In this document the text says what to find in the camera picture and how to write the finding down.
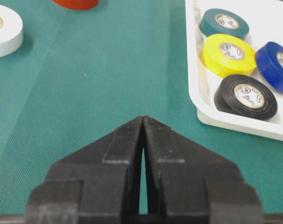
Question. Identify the yellow tape roll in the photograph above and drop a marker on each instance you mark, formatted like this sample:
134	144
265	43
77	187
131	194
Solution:
226	55

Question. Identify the green table cloth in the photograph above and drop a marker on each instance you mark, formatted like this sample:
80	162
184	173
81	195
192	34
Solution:
81	74

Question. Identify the black tape roll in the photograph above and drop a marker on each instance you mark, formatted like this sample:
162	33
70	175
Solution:
245	96

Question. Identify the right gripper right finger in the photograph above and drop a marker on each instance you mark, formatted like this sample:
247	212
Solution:
190	184

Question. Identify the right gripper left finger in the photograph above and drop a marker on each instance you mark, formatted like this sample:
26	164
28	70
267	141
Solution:
98	184

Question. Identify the red tape roll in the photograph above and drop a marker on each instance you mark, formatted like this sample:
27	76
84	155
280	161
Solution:
77	4

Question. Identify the white tape roll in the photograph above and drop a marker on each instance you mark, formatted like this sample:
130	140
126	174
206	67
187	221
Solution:
11	31

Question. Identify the white plastic case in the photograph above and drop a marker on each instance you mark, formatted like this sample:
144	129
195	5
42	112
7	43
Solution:
265	20

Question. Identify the green tape roll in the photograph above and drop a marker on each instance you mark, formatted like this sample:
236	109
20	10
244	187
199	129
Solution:
220	21

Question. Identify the blue tape roll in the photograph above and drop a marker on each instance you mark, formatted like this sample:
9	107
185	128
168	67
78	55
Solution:
269	60

